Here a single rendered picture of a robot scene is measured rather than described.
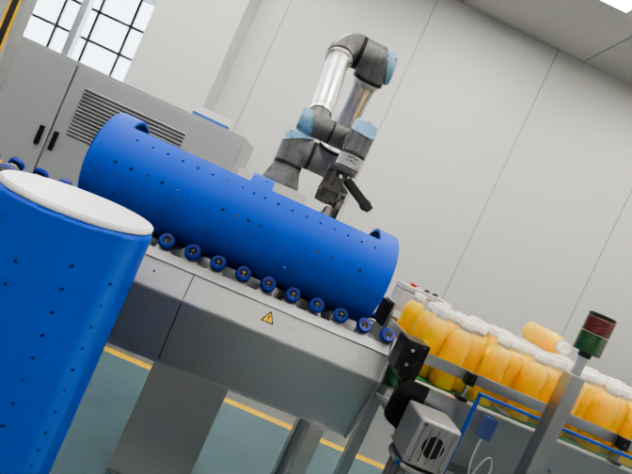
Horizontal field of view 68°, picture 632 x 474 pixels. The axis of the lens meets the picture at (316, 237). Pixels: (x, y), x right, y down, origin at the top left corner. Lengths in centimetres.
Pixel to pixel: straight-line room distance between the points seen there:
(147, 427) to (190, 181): 104
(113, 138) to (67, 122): 192
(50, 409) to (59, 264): 28
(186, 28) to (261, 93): 77
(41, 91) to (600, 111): 439
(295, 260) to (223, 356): 34
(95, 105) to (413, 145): 256
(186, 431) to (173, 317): 70
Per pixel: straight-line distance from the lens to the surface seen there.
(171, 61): 418
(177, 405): 193
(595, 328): 132
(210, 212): 128
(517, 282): 465
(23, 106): 340
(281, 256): 129
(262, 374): 141
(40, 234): 88
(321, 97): 155
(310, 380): 140
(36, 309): 91
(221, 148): 297
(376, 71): 176
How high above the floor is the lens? 119
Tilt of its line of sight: 2 degrees down
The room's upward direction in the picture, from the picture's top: 24 degrees clockwise
